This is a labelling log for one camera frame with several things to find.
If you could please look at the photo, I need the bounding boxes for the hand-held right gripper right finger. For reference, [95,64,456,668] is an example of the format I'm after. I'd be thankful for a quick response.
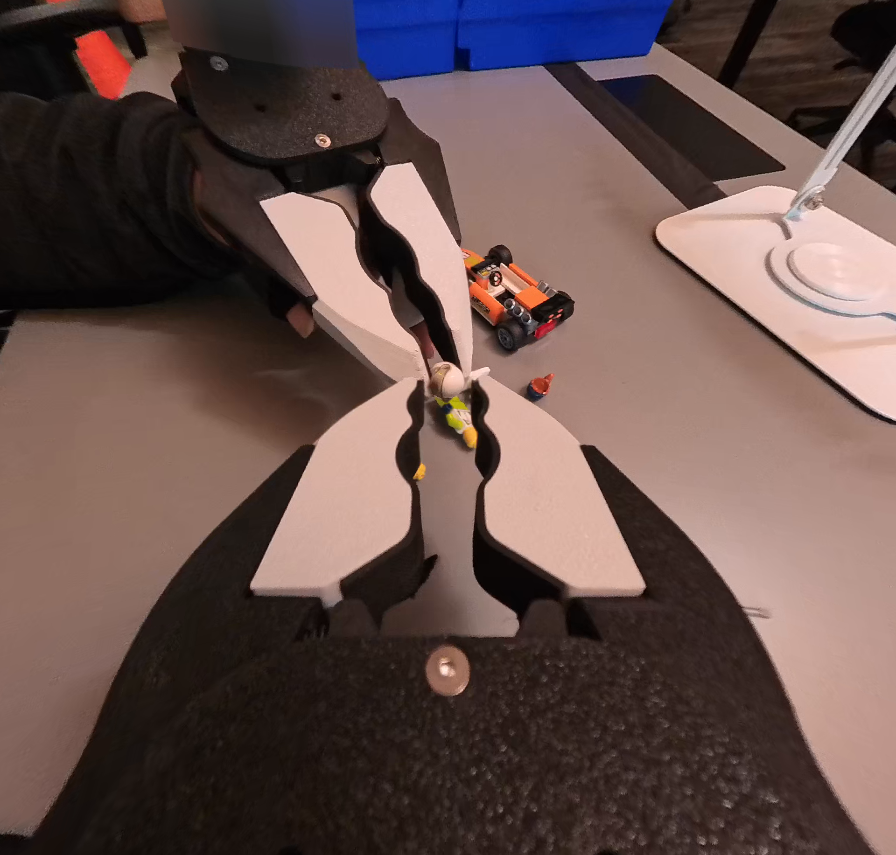
[475,385,646,619]

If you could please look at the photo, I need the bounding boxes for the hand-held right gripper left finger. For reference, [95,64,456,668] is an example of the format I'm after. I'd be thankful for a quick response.
[251,378,429,619]

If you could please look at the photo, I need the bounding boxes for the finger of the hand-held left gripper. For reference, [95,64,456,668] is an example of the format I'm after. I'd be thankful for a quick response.
[259,189,429,379]
[370,161,471,370]

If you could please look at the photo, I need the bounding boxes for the orange lego race car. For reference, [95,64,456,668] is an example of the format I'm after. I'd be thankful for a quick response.
[461,243,578,354]

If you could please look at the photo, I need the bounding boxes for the lime white lego minifigure torso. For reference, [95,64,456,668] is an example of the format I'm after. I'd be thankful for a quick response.
[409,360,492,482]

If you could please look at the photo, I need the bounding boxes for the orange striped cone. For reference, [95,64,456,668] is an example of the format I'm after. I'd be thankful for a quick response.
[35,0,135,102]

